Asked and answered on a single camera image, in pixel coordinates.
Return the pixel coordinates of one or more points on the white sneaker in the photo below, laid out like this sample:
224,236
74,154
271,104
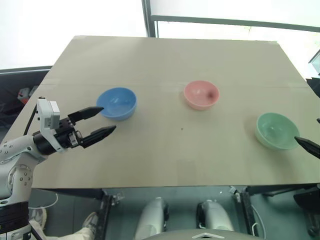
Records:
38,217
90,220

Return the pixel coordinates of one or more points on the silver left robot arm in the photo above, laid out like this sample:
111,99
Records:
15,160

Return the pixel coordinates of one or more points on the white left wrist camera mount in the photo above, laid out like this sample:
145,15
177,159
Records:
47,115

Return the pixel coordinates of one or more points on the grey robot torso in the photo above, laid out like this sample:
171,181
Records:
205,235

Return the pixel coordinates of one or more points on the black table leg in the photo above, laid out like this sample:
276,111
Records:
246,210
105,212

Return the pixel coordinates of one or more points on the beige trouser leg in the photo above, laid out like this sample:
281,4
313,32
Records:
75,233

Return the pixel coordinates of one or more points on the green bowl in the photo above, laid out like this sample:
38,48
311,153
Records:
275,130

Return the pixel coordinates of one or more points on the silver left robot leg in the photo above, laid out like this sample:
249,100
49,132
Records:
150,215

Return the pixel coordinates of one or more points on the silver right robot leg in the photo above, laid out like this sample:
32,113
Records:
215,215

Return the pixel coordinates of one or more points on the pink bowl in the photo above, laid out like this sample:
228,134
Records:
200,95

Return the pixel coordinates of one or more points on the red and white device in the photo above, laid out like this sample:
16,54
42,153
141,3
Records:
25,93

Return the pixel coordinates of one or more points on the silver robot leg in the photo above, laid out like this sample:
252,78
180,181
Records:
215,215
150,215

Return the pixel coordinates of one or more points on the blue bowl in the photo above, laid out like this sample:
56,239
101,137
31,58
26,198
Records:
117,102

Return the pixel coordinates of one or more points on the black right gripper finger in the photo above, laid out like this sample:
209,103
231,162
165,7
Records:
310,147

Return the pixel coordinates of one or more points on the grey window frame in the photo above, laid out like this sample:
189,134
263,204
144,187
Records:
147,17

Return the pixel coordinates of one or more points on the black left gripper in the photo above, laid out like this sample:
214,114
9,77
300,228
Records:
65,136

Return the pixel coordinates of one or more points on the black wheeled base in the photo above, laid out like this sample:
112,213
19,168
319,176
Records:
308,207

